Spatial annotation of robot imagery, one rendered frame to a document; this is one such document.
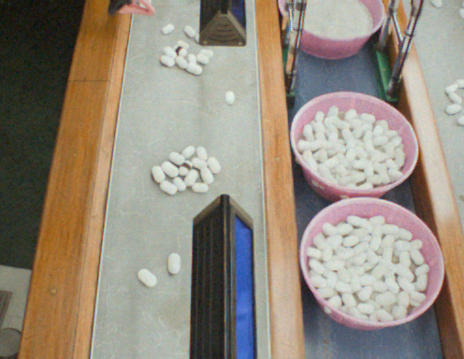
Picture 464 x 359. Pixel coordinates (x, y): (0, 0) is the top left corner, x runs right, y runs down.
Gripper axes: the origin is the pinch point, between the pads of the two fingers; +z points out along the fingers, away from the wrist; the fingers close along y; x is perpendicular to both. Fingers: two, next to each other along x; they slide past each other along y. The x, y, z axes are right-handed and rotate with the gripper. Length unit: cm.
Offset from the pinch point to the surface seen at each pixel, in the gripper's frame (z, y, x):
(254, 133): 23.2, -29.4, -9.1
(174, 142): 10.4, -32.6, 1.3
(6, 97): 3, 50, 103
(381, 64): 49, -4, -27
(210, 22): -6.3, -36.0, -29.7
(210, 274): -6, -83, -31
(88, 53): -7.4, -9.1, 12.6
